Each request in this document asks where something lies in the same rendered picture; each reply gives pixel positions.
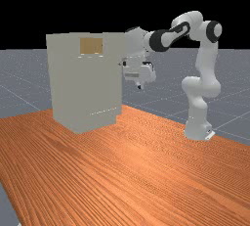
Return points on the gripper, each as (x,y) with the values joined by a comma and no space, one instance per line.
(140,71)

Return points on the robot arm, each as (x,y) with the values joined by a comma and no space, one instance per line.
(203,83)

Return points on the pale cabinet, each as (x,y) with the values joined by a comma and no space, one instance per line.
(84,83)

